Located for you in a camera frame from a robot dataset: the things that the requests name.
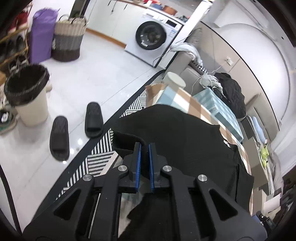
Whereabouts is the black knit sweater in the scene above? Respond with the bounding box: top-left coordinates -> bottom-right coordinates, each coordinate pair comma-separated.
112,104 -> 254,240

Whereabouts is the black white zigzag rug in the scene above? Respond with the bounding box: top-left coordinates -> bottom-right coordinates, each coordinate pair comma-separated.
33,69 -> 165,218

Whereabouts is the left black slipper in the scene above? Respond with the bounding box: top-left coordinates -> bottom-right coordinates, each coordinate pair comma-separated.
49,115 -> 70,161

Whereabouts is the black slipper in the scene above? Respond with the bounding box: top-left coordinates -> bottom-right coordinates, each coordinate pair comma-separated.
49,115 -> 70,161
85,102 -> 104,138

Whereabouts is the lime green cloth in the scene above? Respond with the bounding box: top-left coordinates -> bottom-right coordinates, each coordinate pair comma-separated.
260,145 -> 269,168

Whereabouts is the right black slipper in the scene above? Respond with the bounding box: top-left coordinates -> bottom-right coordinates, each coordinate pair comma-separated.
85,102 -> 104,138

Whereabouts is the teal checkered cloth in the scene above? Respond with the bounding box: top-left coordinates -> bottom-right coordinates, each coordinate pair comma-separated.
193,88 -> 243,142

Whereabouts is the checkered brown blue tablecloth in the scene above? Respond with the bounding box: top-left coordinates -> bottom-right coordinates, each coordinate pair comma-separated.
143,84 -> 254,211

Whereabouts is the black quilted jacket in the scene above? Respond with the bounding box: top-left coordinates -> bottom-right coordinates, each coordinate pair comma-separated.
214,73 -> 246,119

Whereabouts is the white cylindrical container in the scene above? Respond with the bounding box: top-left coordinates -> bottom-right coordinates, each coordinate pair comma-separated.
163,72 -> 186,89

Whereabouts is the cream bin with black liner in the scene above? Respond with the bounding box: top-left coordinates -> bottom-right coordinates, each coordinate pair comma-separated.
4,64 -> 50,127

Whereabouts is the grey sofa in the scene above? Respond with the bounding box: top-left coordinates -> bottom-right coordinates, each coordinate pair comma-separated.
166,25 -> 221,96

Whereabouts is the white grey draped cloth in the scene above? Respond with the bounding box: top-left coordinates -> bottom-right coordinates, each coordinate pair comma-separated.
170,42 -> 203,66

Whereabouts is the wooden shoe rack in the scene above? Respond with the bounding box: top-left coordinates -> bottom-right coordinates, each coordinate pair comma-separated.
1,3 -> 33,77

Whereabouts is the woven laundry basket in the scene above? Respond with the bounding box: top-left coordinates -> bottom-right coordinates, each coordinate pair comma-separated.
51,15 -> 88,62

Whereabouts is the white front-load washing machine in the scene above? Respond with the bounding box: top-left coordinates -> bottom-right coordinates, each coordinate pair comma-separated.
125,11 -> 183,67

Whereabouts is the purple bag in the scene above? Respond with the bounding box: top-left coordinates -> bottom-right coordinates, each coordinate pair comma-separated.
29,8 -> 58,64

